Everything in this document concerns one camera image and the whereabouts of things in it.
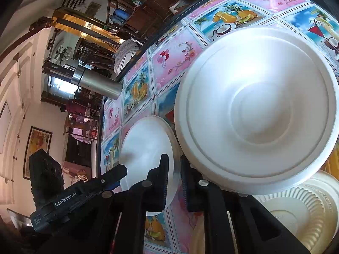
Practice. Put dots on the small white foam plate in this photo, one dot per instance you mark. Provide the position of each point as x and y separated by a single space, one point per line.
145 143

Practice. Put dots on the printed fruit and flower tablecloth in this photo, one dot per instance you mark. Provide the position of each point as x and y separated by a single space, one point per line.
172 55

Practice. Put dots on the gold framed cabinet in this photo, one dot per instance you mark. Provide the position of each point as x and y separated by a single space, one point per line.
79 26

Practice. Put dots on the blue water jug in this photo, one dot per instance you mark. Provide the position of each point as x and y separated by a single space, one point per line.
119 15

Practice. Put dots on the white plastic stool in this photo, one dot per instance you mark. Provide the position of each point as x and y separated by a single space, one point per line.
177 7

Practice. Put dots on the large white foam plate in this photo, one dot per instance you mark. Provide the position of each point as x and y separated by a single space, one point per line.
259 111

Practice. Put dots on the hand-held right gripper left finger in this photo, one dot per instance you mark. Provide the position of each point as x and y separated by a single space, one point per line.
163 185

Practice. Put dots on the framed wall picture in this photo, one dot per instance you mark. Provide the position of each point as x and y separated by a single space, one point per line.
37 150

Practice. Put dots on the steel thermos flask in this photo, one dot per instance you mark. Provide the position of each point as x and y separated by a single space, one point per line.
98 83

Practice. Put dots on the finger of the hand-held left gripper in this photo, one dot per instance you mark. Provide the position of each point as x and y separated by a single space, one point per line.
116 174

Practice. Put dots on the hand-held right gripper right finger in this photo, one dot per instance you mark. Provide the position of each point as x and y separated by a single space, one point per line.
185 187

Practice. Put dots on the white woven chair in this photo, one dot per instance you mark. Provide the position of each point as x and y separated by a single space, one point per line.
125 55

